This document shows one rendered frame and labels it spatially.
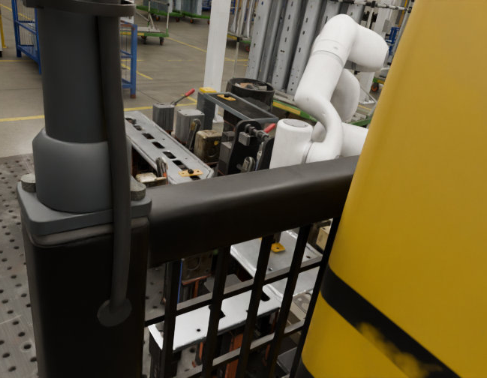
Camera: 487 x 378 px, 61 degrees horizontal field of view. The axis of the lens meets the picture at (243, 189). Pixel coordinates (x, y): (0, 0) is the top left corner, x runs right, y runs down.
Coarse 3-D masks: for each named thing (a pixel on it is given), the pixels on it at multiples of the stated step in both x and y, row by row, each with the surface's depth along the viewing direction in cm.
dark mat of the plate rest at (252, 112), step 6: (216, 96) 183; (222, 102) 175; (228, 102) 177; (234, 102) 178; (240, 102) 179; (234, 108) 170; (240, 108) 171; (246, 108) 172; (252, 108) 173; (246, 114) 164; (252, 114) 166; (258, 114) 167; (264, 114) 168
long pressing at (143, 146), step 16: (128, 112) 195; (128, 128) 177; (144, 128) 180; (160, 128) 181; (144, 144) 164; (176, 144) 169; (192, 160) 156; (176, 176) 142; (208, 176) 145; (256, 240) 114; (288, 240) 116; (240, 256) 107; (256, 256) 107; (272, 256) 108; (288, 256) 109; (304, 256) 110; (304, 272) 104; (272, 288) 97; (304, 288) 99
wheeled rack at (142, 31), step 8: (152, 0) 993; (168, 8) 948; (168, 16) 956; (152, 24) 1014; (120, 32) 900; (128, 32) 911; (144, 32) 938; (152, 32) 954; (160, 32) 970; (160, 40) 977
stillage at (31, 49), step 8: (16, 0) 643; (16, 8) 648; (24, 8) 608; (16, 16) 647; (16, 24) 656; (32, 24) 592; (16, 32) 661; (32, 32) 595; (16, 40) 666; (32, 40) 640; (16, 48) 675; (24, 48) 664; (32, 48) 673; (32, 56) 617; (40, 64) 599; (40, 72) 603
